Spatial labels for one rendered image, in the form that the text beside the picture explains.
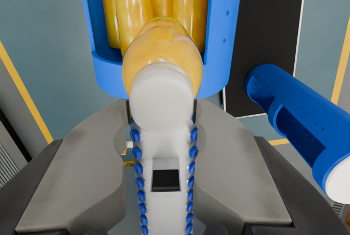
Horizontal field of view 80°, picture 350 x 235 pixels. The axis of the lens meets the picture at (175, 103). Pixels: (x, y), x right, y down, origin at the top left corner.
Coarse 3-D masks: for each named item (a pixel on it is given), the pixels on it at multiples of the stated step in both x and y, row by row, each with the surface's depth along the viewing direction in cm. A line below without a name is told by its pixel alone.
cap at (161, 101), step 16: (144, 80) 11; (160, 80) 11; (176, 80) 11; (144, 96) 12; (160, 96) 12; (176, 96) 12; (192, 96) 12; (144, 112) 12; (160, 112) 12; (176, 112) 12; (192, 112) 12; (144, 128) 13; (160, 128) 13; (176, 128) 13
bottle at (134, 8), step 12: (120, 0) 36; (132, 0) 36; (144, 0) 37; (120, 12) 37; (132, 12) 37; (144, 12) 37; (120, 24) 39; (132, 24) 38; (120, 36) 40; (132, 36) 39; (120, 48) 42
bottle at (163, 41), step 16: (160, 16) 26; (144, 32) 17; (160, 32) 16; (176, 32) 16; (128, 48) 16; (144, 48) 14; (160, 48) 14; (176, 48) 14; (192, 48) 16; (128, 64) 15; (144, 64) 14; (160, 64) 13; (176, 64) 14; (192, 64) 15; (128, 80) 15; (192, 80) 15
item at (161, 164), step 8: (160, 160) 79; (168, 160) 79; (176, 160) 79; (152, 168) 75; (160, 168) 75; (168, 168) 75; (176, 168) 75; (152, 176) 72; (160, 176) 70; (168, 176) 70; (176, 176) 70; (152, 184) 67; (160, 184) 67; (168, 184) 67; (176, 184) 67; (152, 192) 66; (160, 192) 67; (168, 192) 67; (176, 192) 67
